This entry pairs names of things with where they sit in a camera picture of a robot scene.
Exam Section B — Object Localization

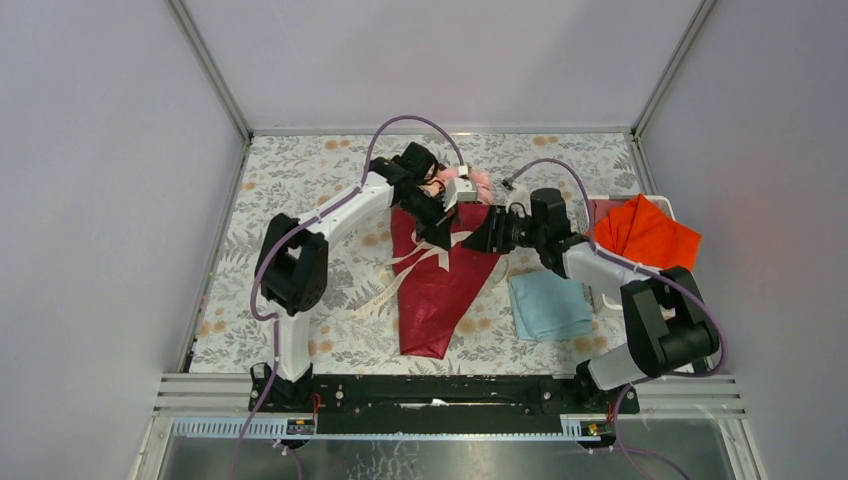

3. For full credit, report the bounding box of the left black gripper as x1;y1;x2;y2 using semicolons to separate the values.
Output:
392;186;455;250

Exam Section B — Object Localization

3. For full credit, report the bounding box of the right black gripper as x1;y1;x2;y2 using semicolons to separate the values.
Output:
460;205;544;255

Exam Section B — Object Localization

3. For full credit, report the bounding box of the cream ribbon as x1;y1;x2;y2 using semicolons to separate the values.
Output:
350;230;510;321

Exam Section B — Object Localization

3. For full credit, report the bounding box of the pink fake flower bunch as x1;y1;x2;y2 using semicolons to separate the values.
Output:
421;164;495;210

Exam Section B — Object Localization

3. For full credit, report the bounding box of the dark red wrapping paper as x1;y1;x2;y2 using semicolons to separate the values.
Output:
390;204;500;359

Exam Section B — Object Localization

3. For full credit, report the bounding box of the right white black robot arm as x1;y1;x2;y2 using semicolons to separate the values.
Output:
462;188;721;413

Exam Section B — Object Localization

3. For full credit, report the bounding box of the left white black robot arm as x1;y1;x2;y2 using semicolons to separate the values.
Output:
250;142;478;411

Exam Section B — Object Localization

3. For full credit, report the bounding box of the light blue folded cloth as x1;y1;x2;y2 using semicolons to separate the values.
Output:
508;270;592;341

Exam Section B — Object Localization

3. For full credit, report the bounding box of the white plastic basket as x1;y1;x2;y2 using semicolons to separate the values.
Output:
567;196;675;306

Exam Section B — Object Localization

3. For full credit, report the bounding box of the floral patterned table mat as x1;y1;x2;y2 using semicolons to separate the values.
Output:
189;132;641;375

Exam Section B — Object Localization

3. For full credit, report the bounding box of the orange cloth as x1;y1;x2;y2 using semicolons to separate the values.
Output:
591;194;702;271

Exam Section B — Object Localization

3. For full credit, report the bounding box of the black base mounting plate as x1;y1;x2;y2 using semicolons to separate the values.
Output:
248;371;640;435

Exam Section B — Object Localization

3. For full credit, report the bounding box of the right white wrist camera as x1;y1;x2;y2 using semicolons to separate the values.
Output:
501;179;530;209

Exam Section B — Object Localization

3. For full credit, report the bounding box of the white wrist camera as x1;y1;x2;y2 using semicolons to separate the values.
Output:
442;165;478;212
501;179;530;209

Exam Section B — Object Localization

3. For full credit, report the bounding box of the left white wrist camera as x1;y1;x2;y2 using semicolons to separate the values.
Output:
442;165;478;212

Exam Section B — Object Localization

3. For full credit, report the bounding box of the aluminium front rail frame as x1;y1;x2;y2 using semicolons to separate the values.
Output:
154;374;747;442

